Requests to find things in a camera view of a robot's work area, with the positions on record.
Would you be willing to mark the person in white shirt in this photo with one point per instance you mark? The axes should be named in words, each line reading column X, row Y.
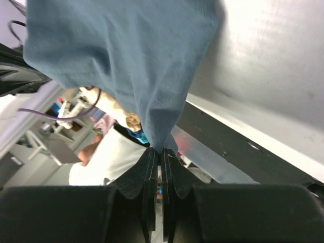
column 114, row 151

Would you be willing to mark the aluminium rail frame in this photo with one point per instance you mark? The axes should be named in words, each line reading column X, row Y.
column 44, row 169

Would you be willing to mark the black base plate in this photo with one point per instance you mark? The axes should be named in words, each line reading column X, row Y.
column 229, row 157

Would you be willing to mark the blue-grey t shirt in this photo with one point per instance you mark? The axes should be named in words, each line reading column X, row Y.
column 143, row 53

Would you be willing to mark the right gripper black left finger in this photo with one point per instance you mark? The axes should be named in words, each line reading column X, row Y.
column 132, row 217

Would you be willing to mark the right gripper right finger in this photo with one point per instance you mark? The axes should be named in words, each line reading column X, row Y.
column 180, row 218

